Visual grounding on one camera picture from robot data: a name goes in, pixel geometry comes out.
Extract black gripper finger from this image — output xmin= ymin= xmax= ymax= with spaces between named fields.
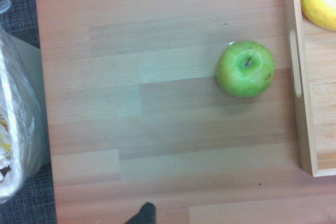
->
xmin=124 ymin=202 xmax=157 ymax=224

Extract wooden coffee table black legs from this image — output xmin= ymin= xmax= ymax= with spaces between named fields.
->
xmin=33 ymin=0 xmax=336 ymax=224

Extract green apple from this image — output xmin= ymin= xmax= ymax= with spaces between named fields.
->
xmin=216 ymin=40 xmax=276 ymax=99

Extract yellow mango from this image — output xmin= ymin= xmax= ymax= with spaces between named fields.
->
xmin=299 ymin=0 xmax=336 ymax=31

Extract wooden serving tray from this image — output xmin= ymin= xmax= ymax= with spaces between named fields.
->
xmin=280 ymin=0 xmax=336 ymax=178

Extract beige plastic trash bin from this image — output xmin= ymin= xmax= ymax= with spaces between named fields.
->
xmin=7 ymin=36 xmax=51 ymax=180

